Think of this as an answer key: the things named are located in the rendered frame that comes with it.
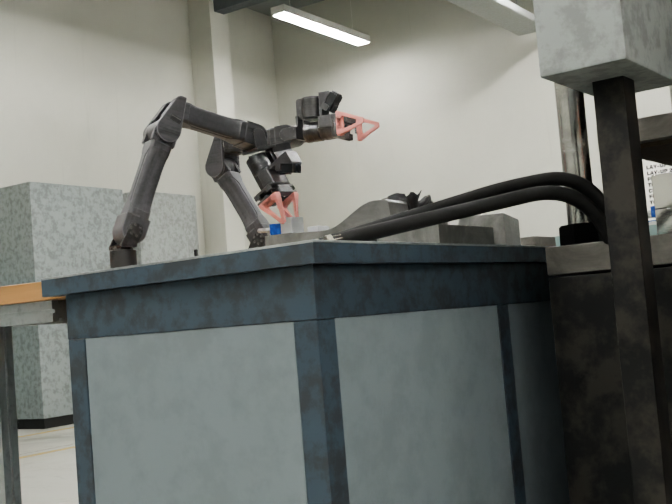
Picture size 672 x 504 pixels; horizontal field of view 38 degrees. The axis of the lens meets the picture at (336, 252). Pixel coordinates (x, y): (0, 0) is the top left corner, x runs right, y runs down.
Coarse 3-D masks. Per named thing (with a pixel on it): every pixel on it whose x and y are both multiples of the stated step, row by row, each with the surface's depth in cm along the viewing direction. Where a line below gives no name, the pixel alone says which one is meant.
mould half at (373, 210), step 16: (368, 208) 226; (384, 208) 223; (400, 208) 226; (352, 224) 228; (448, 224) 218; (272, 240) 243; (288, 240) 240; (304, 240) 237; (384, 240) 223; (400, 240) 220; (416, 240) 218; (432, 240) 215; (448, 240) 217; (464, 240) 223; (480, 240) 230
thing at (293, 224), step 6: (288, 222) 247; (294, 222) 247; (300, 222) 249; (264, 228) 254; (270, 228) 251; (276, 228) 250; (282, 228) 248; (288, 228) 247; (294, 228) 247; (300, 228) 249; (270, 234) 251; (276, 234) 250
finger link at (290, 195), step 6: (282, 186) 250; (288, 186) 252; (282, 192) 249; (288, 192) 251; (294, 192) 252; (288, 198) 253; (294, 198) 252; (288, 204) 254; (294, 204) 252; (294, 210) 252; (288, 216) 253
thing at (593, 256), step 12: (660, 240) 193; (552, 252) 207; (564, 252) 205; (576, 252) 204; (588, 252) 202; (600, 252) 200; (660, 252) 193; (552, 264) 207; (564, 264) 205; (576, 264) 204; (588, 264) 202; (600, 264) 200; (660, 264) 193
